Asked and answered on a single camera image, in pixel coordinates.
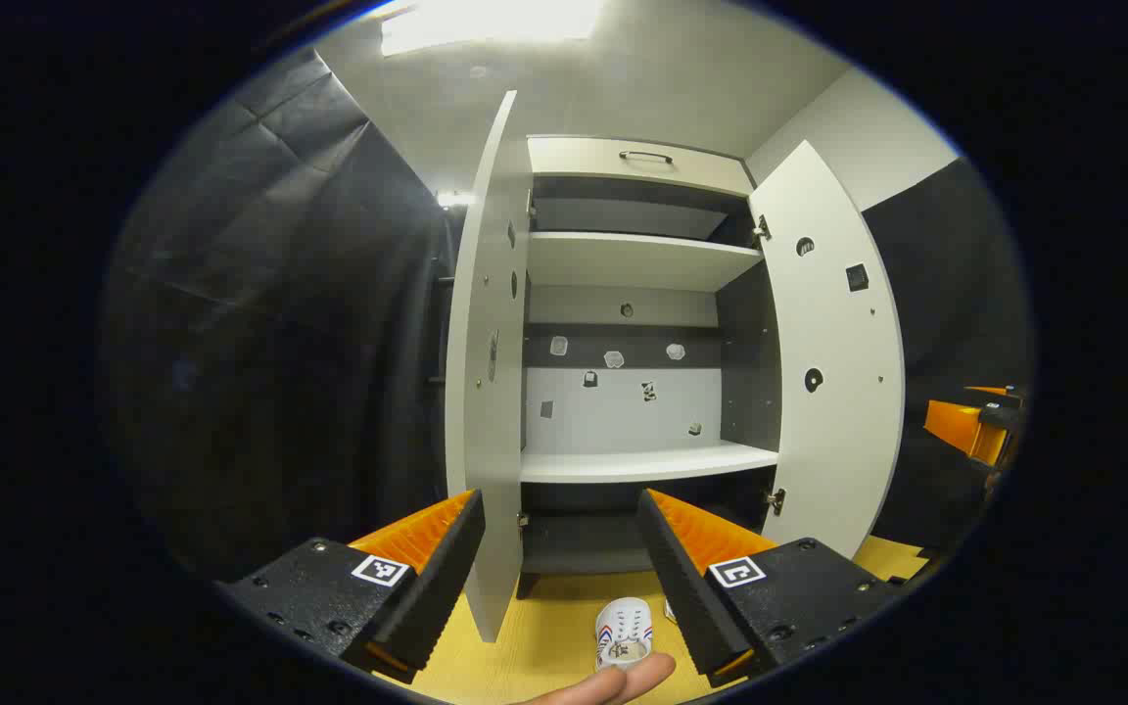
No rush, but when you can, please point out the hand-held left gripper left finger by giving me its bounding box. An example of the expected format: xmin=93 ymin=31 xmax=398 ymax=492
xmin=214 ymin=488 xmax=487 ymax=684

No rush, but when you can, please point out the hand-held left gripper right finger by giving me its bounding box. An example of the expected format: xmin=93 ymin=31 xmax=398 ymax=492
xmin=635 ymin=488 xmax=903 ymax=688

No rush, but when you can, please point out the white cabinet door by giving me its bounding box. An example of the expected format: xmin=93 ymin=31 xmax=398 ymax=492
xmin=444 ymin=90 xmax=533 ymax=642
xmin=748 ymin=140 xmax=908 ymax=559

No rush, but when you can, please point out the white and grey shoe cabinet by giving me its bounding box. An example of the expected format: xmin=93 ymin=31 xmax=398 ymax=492
xmin=520 ymin=135 xmax=785 ymax=600

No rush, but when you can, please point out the beige cabinet drawer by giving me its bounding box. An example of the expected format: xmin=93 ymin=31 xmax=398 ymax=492
xmin=528 ymin=135 xmax=756 ymax=197

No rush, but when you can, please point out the black backdrop stand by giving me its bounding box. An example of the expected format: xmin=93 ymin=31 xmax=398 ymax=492
xmin=430 ymin=211 xmax=455 ymax=385

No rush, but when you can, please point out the ceiling light panel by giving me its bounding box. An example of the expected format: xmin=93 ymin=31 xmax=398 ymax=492
xmin=380 ymin=0 xmax=604 ymax=57

